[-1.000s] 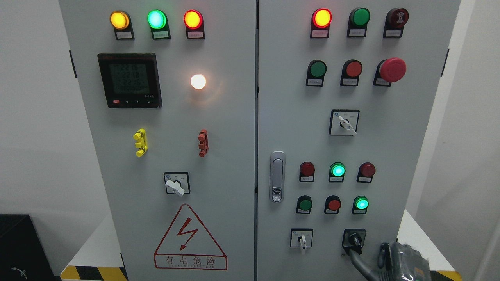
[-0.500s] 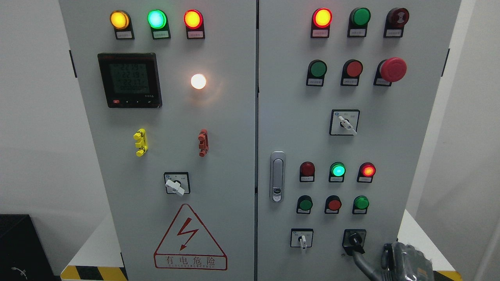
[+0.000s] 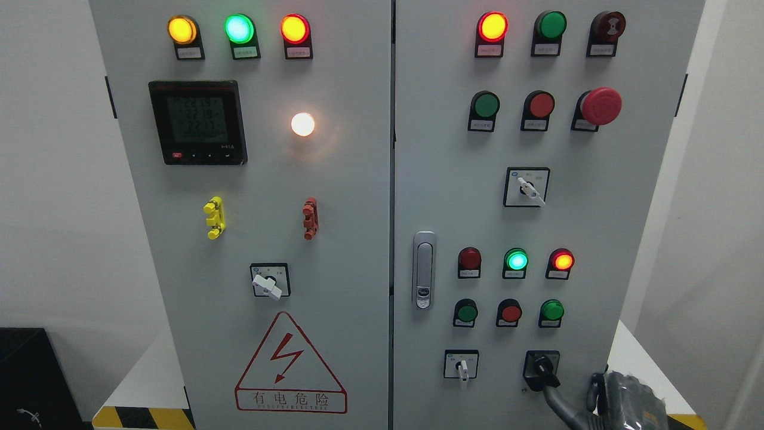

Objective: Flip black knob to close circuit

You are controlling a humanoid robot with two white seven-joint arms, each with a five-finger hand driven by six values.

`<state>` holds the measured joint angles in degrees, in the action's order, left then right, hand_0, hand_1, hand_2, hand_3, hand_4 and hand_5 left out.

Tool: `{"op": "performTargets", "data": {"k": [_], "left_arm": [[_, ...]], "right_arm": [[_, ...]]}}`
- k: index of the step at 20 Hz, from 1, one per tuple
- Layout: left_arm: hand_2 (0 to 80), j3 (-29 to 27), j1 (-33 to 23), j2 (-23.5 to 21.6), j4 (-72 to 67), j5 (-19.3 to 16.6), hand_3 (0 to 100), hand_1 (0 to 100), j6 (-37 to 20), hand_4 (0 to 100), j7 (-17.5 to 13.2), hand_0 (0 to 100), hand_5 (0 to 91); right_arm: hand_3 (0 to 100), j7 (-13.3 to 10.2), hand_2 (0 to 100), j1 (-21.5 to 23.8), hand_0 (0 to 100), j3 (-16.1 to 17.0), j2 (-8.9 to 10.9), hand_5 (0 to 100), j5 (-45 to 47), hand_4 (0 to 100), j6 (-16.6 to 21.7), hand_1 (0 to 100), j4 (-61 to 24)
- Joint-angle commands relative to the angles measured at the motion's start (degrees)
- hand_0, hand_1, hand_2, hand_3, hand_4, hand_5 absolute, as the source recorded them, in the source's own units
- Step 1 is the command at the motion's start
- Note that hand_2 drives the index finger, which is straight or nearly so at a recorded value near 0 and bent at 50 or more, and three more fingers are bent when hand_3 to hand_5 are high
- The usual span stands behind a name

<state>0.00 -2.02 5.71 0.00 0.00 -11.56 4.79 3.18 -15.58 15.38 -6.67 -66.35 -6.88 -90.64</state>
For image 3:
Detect black rotary knob switch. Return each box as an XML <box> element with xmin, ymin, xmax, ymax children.
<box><xmin>523</xmin><ymin>349</ymin><xmax>561</xmax><ymax>392</ymax></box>

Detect red terminal connector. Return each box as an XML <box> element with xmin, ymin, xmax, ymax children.
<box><xmin>302</xmin><ymin>198</ymin><xmax>319</xmax><ymax>241</ymax></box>

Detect dark red indicator middle left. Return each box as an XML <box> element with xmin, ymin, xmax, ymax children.
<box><xmin>457</xmin><ymin>247</ymin><xmax>482</xmax><ymax>280</ymax></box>

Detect white lit indicator lamp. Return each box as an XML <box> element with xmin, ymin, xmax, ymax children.
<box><xmin>290</xmin><ymin>112</ymin><xmax>316</xmax><ymax>137</ymax></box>

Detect green push button lower left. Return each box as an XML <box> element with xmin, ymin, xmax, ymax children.
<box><xmin>452</xmin><ymin>297</ymin><xmax>479</xmax><ymax>328</ymax></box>

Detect green push button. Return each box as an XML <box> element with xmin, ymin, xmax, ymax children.
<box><xmin>467</xmin><ymin>90</ymin><xmax>500</xmax><ymax>133</ymax></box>
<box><xmin>452</xmin><ymin>297</ymin><xmax>479</xmax><ymax>328</ymax></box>

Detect green lit indicator middle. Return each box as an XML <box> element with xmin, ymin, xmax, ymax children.
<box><xmin>502</xmin><ymin>247</ymin><xmax>529</xmax><ymax>280</ymax></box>

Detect green lit indicator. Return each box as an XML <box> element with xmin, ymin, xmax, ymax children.
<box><xmin>502</xmin><ymin>247</ymin><xmax>529</xmax><ymax>280</ymax></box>
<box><xmin>224</xmin><ymin>14</ymin><xmax>260</xmax><ymax>60</ymax></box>

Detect left grey cabinet door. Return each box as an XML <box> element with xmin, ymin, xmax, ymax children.
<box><xmin>90</xmin><ymin>1</ymin><xmax>393</xmax><ymax>429</ymax></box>

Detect grey cabinet door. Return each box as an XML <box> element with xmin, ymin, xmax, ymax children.
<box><xmin>391</xmin><ymin>1</ymin><xmax>704</xmax><ymax>429</ymax></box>
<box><xmin>90</xmin><ymin>1</ymin><xmax>393</xmax><ymax>429</ymax></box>

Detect green push button upper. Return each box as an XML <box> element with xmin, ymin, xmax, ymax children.
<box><xmin>467</xmin><ymin>90</ymin><xmax>500</xmax><ymax>133</ymax></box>

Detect red push button lower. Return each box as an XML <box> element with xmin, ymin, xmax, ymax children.
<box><xmin>495</xmin><ymin>299</ymin><xmax>523</xmax><ymax>328</ymax></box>

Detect red push button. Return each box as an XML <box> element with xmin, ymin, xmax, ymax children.
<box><xmin>495</xmin><ymin>299</ymin><xmax>523</xmax><ymax>328</ymax></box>
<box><xmin>519</xmin><ymin>90</ymin><xmax>556</xmax><ymax>133</ymax></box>

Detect right grey cabinet door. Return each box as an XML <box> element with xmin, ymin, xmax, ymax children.
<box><xmin>391</xmin><ymin>1</ymin><xmax>704</xmax><ymax>429</ymax></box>

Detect yellow terminal connector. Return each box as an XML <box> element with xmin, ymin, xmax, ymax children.
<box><xmin>203</xmin><ymin>196</ymin><xmax>226</xmax><ymax>240</ymax></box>

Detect red indicator middle right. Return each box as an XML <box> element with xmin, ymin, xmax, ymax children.
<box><xmin>545</xmin><ymin>248</ymin><xmax>575</xmax><ymax>280</ymax></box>

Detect red electrical danger warning sticker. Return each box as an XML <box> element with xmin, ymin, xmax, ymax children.
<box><xmin>235</xmin><ymin>311</ymin><xmax>347</xmax><ymax>414</ymax></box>

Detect red push button upper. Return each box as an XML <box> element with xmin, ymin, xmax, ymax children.
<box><xmin>519</xmin><ymin>90</ymin><xmax>556</xmax><ymax>133</ymax></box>

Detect green illuminated button lower right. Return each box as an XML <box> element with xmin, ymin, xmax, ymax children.
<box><xmin>538</xmin><ymin>299</ymin><xmax>565</xmax><ymax>328</ymax></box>

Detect red lit indicator top left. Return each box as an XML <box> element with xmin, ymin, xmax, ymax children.
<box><xmin>281</xmin><ymin>13</ymin><xmax>313</xmax><ymax>60</ymax></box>

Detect red lit indicator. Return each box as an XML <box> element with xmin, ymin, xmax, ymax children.
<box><xmin>281</xmin><ymin>13</ymin><xmax>313</xmax><ymax>60</ymax></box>
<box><xmin>474</xmin><ymin>11</ymin><xmax>509</xmax><ymax>58</ymax></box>

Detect black digital power meter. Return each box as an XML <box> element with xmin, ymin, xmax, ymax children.
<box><xmin>148</xmin><ymin>81</ymin><xmax>248</xmax><ymax>165</ymax></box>

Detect red lit indicator top right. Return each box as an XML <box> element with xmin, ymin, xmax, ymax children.
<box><xmin>474</xmin><ymin>11</ymin><xmax>509</xmax><ymax>58</ymax></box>

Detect green lit indicator top left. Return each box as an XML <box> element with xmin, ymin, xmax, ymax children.
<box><xmin>224</xmin><ymin>14</ymin><xmax>260</xmax><ymax>60</ymax></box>

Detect red emergency stop mushroom button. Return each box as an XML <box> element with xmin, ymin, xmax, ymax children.
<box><xmin>571</xmin><ymin>87</ymin><xmax>623</xmax><ymax>133</ymax></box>

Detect green indicator top right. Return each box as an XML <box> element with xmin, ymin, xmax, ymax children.
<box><xmin>531</xmin><ymin>10</ymin><xmax>567</xmax><ymax>57</ymax></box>

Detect yellow indicator light top left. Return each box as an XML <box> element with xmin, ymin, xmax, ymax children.
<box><xmin>167</xmin><ymin>16</ymin><xmax>205</xmax><ymax>61</ymax></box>

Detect dark red buzzer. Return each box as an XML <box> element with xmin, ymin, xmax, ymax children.
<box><xmin>586</xmin><ymin>11</ymin><xmax>627</xmax><ymax>57</ymax></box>

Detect white platform with hazard stripes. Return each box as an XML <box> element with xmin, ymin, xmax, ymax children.
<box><xmin>91</xmin><ymin>322</ymin><xmax>706</xmax><ymax>429</ymax></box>

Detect black box lower left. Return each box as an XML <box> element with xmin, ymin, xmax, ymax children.
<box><xmin>1</xmin><ymin>328</ymin><xmax>84</xmax><ymax>429</ymax></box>

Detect silver door latch handle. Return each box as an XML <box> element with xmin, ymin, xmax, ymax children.
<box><xmin>412</xmin><ymin>231</ymin><xmax>436</xmax><ymax>309</ymax></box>

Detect left white lever selector switch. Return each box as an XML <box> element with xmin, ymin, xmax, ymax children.
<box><xmin>250</xmin><ymin>262</ymin><xmax>291</xmax><ymax>300</ymax></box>

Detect upper right white selector switch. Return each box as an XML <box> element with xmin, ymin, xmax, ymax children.
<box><xmin>504</xmin><ymin>167</ymin><xmax>551</xmax><ymax>207</ymax></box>

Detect lower white selector switch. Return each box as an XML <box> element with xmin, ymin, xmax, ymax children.
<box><xmin>443</xmin><ymin>349</ymin><xmax>479</xmax><ymax>390</ymax></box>

